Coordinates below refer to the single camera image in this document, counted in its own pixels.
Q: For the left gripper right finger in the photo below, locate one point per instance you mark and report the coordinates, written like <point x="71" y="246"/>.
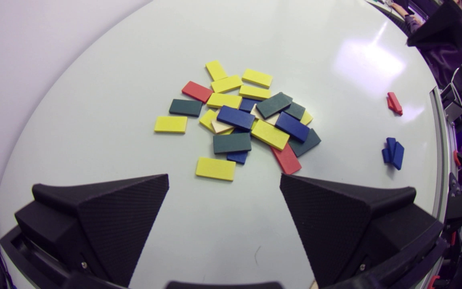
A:
<point x="335" y="224"/>

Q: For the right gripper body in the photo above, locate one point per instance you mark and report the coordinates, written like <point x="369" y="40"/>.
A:
<point x="443" y="24"/>

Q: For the pile of blue wooden blocks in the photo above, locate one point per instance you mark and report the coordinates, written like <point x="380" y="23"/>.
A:
<point x="394" y="153"/>

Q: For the green wooden block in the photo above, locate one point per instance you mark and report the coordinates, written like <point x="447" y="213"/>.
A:
<point x="232" y="143"/>
<point x="274" y="105"/>
<point x="185" y="108"/>
<point x="296" y="111"/>
<point x="307" y="145"/>

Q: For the pile of red wooden blocks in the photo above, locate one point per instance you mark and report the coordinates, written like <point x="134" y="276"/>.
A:
<point x="395" y="103"/>

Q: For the red wooden block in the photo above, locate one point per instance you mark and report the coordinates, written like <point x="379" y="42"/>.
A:
<point x="286" y="159"/>
<point x="197" y="92"/>

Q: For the blue wooden block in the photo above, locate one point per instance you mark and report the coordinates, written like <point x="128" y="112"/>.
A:
<point x="236" y="118"/>
<point x="248" y="104"/>
<point x="292" y="127"/>
<point x="237" y="157"/>

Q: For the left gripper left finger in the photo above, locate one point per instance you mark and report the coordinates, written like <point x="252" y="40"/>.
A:
<point x="110" y="224"/>

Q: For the person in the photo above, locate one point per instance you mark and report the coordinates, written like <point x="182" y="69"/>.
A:
<point x="411" y="20"/>

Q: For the yellow wooden block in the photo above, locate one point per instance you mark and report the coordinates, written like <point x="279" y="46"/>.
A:
<point x="270" y="135"/>
<point x="226" y="84"/>
<point x="306" y="118"/>
<point x="215" y="169"/>
<point x="223" y="100"/>
<point x="254" y="92"/>
<point x="171" y="124"/>
<point x="216" y="70"/>
<point x="257" y="78"/>
<point x="207" y="119"/>

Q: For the pale wooden block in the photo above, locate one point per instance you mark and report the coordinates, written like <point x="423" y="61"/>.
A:
<point x="221" y="127"/>
<point x="270" y="119"/>

